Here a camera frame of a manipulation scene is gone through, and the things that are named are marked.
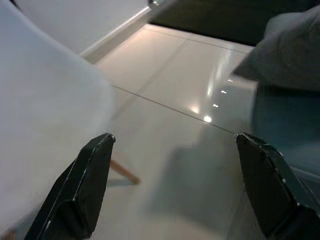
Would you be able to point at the white skirting board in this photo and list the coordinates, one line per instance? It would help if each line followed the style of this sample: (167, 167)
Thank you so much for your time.
(117, 28)

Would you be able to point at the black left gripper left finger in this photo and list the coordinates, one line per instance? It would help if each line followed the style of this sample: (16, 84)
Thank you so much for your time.
(80, 185)

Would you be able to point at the white plastic shell chair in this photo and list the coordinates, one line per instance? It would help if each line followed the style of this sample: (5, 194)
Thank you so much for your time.
(45, 100)

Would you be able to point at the dark cabinet with metal edge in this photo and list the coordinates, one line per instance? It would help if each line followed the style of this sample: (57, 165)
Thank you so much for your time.
(225, 17)

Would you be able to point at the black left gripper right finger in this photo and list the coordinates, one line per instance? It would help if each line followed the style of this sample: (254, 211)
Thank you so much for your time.
(270, 185)

